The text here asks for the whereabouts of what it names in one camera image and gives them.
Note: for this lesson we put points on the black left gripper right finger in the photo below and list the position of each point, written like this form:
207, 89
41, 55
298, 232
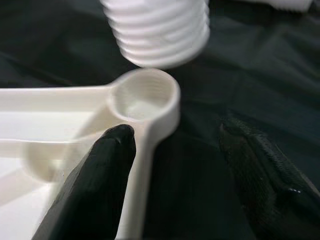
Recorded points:
262, 180

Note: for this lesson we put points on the white plastic table leg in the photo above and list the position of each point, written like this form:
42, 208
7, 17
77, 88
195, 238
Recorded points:
157, 30
290, 4

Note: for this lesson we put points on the white plastic table top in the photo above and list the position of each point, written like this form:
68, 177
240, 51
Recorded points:
50, 107

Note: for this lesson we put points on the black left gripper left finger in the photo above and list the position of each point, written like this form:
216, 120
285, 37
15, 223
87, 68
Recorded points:
100, 187

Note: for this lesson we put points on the black table cloth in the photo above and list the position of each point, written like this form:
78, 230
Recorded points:
250, 62

